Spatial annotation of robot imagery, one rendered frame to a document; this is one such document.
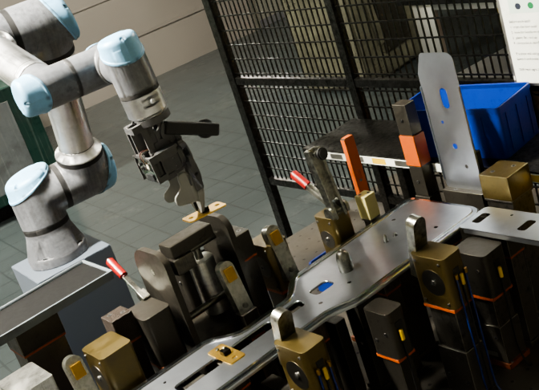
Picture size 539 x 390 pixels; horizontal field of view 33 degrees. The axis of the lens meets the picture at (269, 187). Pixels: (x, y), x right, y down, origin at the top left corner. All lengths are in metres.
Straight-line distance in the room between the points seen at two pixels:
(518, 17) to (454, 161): 0.38
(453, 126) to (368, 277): 0.43
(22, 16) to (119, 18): 7.38
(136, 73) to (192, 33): 8.17
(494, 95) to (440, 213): 0.41
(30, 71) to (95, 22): 7.60
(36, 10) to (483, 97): 1.11
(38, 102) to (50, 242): 0.66
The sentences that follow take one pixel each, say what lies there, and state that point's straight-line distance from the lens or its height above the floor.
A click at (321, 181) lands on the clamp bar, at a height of 1.14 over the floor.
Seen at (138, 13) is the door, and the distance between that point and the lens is 9.52.
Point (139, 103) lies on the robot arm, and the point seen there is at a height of 1.53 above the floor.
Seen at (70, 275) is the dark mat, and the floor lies 1.16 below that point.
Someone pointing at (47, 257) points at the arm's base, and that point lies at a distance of 2.31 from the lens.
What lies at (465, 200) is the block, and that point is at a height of 0.98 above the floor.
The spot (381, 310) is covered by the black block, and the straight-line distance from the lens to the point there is 1.82.
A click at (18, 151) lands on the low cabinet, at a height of 0.42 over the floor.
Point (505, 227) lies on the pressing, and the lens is 1.99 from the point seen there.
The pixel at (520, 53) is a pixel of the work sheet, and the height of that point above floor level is 1.23.
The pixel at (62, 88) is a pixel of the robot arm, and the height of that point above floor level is 1.59.
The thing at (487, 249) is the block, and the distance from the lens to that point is 1.96.
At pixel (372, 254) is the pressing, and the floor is 1.00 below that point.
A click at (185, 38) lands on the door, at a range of 9.76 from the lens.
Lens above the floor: 1.88
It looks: 20 degrees down
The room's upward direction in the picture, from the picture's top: 19 degrees counter-clockwise
